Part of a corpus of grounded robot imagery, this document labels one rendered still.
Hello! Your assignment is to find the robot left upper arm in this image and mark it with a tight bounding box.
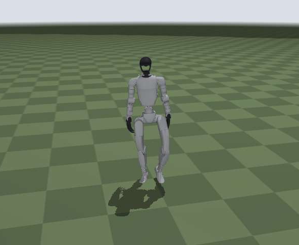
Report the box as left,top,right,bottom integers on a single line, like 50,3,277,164
156,77,169,102

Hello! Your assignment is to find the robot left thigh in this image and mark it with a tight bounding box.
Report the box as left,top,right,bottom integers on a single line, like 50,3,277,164
156,114,169,155

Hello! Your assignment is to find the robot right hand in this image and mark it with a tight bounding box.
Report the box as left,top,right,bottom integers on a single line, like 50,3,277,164
126,117,134,133

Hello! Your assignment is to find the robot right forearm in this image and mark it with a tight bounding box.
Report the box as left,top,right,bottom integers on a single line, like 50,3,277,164
126,98,133,121

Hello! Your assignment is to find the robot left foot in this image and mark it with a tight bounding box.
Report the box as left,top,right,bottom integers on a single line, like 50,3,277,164
155,166,164,183

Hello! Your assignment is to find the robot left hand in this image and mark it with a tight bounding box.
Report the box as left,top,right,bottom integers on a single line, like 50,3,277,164
166,114,171,128

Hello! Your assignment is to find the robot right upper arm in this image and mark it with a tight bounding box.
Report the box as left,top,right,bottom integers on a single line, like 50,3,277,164
128,78,137,104

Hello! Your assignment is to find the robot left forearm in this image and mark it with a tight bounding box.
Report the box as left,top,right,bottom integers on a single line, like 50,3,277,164
163,97,171,117

